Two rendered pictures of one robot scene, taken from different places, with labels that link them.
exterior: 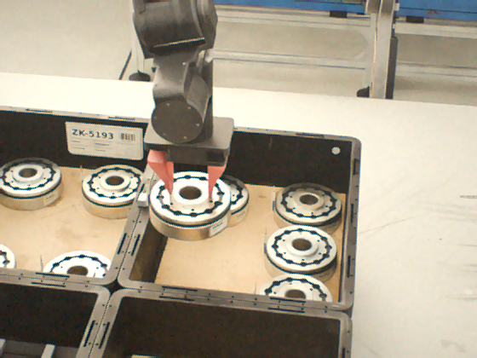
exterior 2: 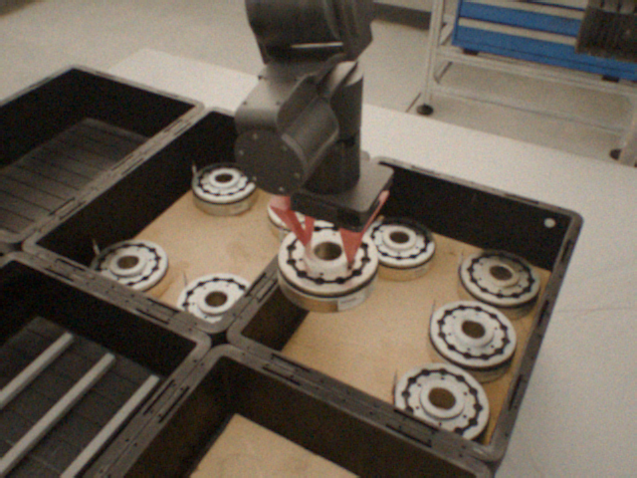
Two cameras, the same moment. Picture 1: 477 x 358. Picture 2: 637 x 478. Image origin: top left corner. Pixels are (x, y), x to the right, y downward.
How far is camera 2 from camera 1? 0.63 m
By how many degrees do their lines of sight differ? 18
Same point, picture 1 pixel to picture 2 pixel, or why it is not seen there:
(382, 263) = (579, 356)
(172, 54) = (293, 63)
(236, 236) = (407, 294)
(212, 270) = (365, 329)
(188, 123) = (285, 169)
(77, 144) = not seen: hidden behind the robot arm
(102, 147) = not seen: hidden behind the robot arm
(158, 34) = (273, 26)
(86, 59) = (388, 88)
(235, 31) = (516, 83)
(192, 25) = (319, 16)
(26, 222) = (206, 228)
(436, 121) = not seen: outside the picture
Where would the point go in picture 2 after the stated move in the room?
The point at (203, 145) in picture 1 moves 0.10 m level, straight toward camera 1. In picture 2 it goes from (334, 199) to (294, 278)
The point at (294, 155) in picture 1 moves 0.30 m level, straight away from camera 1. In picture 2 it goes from (499, 217) to (541, 116)
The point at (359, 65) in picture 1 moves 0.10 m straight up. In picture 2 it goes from (618, 127) to (627, 105)
